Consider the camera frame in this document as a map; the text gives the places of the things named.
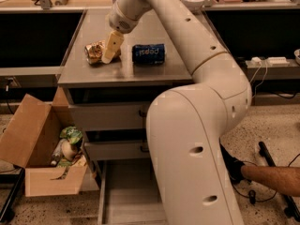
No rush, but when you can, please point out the blue pepsi can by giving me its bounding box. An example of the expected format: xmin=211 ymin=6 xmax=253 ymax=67
xmin=132 ymin=44 xmax=165 ymax=65

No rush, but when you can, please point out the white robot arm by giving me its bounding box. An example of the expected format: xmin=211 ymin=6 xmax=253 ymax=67
xmin=102 ymin=0 xmax=251 ymax=225

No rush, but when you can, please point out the black stand leg left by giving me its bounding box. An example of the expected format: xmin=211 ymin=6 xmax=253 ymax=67
xmin=0 ymin=167 xmax=25 ymax=225

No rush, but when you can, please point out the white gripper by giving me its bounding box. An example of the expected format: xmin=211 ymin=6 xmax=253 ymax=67
xmin=101 ymin=0 xmax=140 ymax=64

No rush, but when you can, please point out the bare human leg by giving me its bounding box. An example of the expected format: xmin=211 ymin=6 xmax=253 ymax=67
xmin=241 ymin=165 xmax=300 ymax=197

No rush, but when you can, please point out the black metal floor bar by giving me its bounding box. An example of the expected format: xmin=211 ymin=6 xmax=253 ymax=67
xmin=259 ymin=142 xmax=300 ymax=222

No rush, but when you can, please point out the crushed orange gold can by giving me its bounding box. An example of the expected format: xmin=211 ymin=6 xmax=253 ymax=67
xmin=84 ymin=40 xmax=121 ymax=65

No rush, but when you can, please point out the bottom grey drawer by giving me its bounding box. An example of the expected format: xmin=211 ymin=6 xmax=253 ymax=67
xmin=97 ymin=158 xmax=168 ymax=225

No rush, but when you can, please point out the grey drawer cabinet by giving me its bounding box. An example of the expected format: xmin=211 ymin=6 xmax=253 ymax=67
xmin=58 ymin=7 xmax=192 ymax=151

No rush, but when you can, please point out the black shoe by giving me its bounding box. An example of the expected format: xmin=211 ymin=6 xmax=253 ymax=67
xmin=220 ymin=145 xmax=245 ymax=184

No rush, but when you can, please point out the clear plastic bottle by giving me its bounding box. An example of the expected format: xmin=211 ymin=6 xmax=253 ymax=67
xmin=50 ymin=139 xmax=67 ymax=166

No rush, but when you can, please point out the white bowl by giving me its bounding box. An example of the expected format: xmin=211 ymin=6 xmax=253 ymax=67
xmin=181 ymin=0 xmax=205 ymax=12

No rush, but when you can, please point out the middle grey drawer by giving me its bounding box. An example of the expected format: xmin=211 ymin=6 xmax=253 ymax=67
xmin=84 ymin=141 xmax=150 ymax=160

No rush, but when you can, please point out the top grey drawer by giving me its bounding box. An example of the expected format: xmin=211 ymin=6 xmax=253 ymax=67
xmin=69 ymin=102 xmax=149 ymax=131

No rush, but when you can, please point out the grey drawer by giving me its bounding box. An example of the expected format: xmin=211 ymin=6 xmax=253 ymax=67
xmin=69 ymin=102 xmax=149 ymax=131
xmin=97 ymin=158 xmax=168 ymax=225
xmin=84 ymin=141 xmax=150 ymax=160

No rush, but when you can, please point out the open cardboard box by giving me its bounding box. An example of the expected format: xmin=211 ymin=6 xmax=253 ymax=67
xmin=0 ymin=88 xmax=98 ymax=197

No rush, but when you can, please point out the white power strip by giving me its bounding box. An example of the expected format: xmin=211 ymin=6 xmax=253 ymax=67
xmin=249 ymin=57 xmax=290 ymax=68

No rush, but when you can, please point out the green snack bag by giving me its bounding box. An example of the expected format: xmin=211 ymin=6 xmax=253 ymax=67
xmin=59 ymin=126 xmax=83 ymax=145

